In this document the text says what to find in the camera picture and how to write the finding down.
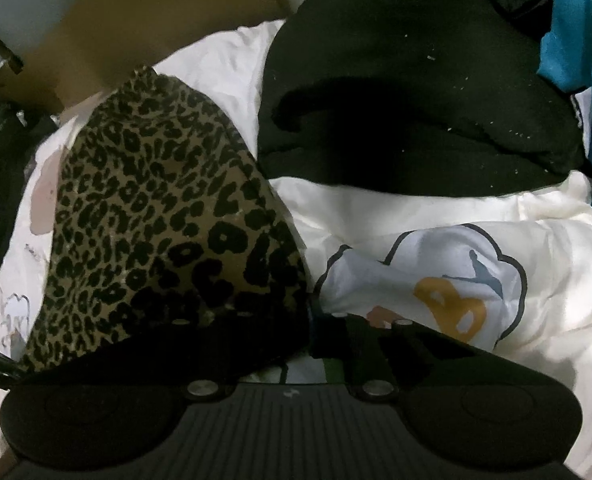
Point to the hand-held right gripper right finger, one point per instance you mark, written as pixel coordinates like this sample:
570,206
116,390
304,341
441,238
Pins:
366,360

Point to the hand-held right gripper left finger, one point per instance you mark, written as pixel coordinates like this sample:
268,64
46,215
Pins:
221,355

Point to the leopard print garment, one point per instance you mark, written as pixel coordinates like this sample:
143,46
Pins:
151,210

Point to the white bear print bedsheet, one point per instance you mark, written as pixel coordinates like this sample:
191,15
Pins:
551,240

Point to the black folded garment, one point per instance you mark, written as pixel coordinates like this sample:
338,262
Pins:
401,85

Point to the brown cardboard sheet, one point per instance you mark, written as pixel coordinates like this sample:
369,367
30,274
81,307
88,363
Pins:
151,10

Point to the blue patterned cloth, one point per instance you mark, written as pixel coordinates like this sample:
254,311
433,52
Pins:
576,25

